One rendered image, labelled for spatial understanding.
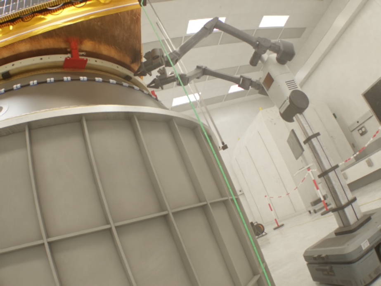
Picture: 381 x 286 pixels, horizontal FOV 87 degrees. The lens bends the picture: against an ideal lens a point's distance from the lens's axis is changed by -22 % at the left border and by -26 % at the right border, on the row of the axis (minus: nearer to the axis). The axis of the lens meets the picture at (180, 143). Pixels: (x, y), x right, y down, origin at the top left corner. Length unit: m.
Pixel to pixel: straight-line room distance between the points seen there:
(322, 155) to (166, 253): 1.24
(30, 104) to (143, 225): 0.61
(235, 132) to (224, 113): 0.98
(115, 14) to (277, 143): 6.28
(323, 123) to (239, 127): 4.09
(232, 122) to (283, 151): 4.37
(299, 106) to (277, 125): 5.72
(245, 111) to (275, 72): 9.76
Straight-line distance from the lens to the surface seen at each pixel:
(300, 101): 1.76
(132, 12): 1.35
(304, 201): 7.01
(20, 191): 0.78
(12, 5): 1.57
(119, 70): 1.51
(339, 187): 1.71
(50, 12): 1.45
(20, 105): 1.02
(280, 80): 1.78
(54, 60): 1.36
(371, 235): 1.55
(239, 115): 11.27
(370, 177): 5.94
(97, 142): 0.83
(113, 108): 0.87
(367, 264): 1.52
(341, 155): 8.45
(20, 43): 1.37
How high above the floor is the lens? 0.68
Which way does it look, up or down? 21 degrees up
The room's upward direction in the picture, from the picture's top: 23 degrees counter-clockwise
